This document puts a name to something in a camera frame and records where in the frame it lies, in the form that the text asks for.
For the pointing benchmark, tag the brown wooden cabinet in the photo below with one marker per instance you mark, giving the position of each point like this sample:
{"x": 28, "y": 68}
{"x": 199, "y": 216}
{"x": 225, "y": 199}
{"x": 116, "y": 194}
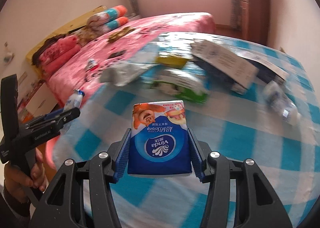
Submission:
{"x": 255, "y": 20}

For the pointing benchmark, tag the blue checkered table cover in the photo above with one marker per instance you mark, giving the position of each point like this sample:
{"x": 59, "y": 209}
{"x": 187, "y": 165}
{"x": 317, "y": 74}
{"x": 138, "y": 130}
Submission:
{"x": 238, "y": 126}

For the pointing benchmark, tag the yellow wooden headboard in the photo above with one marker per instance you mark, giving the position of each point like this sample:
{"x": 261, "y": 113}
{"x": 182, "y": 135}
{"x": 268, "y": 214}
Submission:
{"x": 72, "y": 25}

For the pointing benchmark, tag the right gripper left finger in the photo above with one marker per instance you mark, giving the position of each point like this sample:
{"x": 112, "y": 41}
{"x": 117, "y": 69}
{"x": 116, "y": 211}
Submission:
{"x": 80, "y": 193}

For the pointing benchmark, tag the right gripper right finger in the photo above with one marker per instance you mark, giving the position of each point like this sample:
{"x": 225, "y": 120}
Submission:
{"x": 256, "y": 202}

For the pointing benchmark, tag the yellow snack bag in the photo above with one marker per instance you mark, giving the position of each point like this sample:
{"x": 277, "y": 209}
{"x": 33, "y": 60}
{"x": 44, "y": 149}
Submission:
{"x": 173, "y": 60}

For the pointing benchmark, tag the white milk carton box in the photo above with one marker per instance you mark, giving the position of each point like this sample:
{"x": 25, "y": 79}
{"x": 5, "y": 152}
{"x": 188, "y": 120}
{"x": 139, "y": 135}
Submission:
{"x": 223, "y": 64}

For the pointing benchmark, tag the blue Vinda tissue pack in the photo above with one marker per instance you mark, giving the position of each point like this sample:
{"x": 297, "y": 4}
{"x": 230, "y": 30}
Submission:
{"x": 159, "y": 140}

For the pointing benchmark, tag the rolled colourful quilt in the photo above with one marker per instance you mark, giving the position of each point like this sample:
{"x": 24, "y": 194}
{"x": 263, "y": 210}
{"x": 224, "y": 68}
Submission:
{"x": 108, "y": 20}

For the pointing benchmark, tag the olive crumpled cloth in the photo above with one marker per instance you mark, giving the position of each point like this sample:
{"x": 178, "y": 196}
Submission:
{"x": 119, "y": 34}

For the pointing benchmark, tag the crushed clear plastic bottle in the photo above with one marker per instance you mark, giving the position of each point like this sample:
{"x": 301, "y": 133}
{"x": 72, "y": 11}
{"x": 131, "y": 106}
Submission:
{"x": 278, "y": 101}

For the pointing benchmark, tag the dark blue milk carton box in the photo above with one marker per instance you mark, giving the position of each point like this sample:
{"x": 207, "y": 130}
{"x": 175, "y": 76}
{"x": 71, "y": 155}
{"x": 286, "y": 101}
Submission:
{"x": 267, "y": 71}

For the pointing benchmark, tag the white blue plastic bag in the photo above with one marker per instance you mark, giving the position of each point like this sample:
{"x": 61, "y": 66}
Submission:
{"x": 122, "y": 73}

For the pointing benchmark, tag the person's left hand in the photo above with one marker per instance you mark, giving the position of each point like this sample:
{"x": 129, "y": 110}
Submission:
{"x": 15, "y": 180}

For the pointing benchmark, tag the pink love you bedspread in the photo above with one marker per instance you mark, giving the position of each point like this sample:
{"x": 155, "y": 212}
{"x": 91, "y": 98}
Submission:
{"x": 72, "y": 74}

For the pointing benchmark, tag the white bedside cabinet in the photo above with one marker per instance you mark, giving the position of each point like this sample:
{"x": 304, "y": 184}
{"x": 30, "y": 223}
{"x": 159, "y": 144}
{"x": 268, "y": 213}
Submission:
{"x": 35, "y": 101}

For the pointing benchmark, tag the green white snack bag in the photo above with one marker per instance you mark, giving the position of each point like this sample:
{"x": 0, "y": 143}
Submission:
{"x": 182, "y": 84}

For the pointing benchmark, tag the black smartphone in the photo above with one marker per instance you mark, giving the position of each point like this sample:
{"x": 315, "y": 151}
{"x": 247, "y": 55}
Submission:
{"x": 117, "y": 54}

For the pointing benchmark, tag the pink folded pillows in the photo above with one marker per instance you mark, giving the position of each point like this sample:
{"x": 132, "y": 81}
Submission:
{"x": 57, "y": 54}

